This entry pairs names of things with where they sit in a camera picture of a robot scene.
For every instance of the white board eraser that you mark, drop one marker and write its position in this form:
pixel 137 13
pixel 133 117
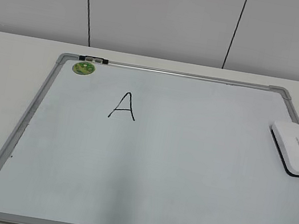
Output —
pixel 286 135

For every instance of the green round magnet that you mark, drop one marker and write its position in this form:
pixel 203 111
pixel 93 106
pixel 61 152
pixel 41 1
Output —
pixel 83 68

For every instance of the white board with grey frame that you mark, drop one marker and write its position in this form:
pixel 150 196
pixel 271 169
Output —
pixel 129 144

